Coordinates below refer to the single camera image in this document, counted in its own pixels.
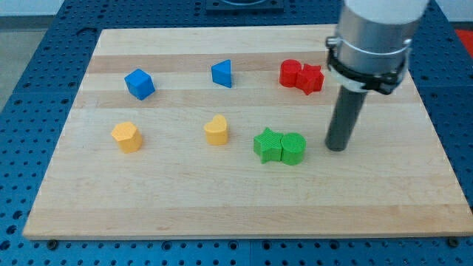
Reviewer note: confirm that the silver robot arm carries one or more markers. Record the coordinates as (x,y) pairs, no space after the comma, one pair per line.
(374,35)

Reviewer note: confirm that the yellow heart block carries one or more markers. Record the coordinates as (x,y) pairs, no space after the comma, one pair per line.
(216,131)

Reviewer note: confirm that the wooden board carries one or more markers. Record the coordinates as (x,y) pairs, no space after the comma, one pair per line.
(393,179)

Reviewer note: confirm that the green star block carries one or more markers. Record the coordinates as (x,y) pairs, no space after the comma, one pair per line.
(267,145)

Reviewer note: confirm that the green cylinder block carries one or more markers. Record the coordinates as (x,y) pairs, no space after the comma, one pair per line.
(293,147)

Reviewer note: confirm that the blue triangle block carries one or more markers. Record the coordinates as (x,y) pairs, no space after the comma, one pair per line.
(221,73)

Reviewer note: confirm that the red cylinder block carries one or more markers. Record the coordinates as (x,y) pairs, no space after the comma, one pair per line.
(289,70)

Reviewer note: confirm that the red star block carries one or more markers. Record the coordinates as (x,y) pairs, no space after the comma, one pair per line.
(310,79)

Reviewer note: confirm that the yellow hexagon block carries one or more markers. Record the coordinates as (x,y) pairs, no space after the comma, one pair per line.
(127,136)

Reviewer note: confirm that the blue cube block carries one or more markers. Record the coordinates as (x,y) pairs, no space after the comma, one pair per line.
(139,84)

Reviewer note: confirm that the dark cylindrical pointer rod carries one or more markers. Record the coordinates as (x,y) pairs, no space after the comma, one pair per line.
(345,114)

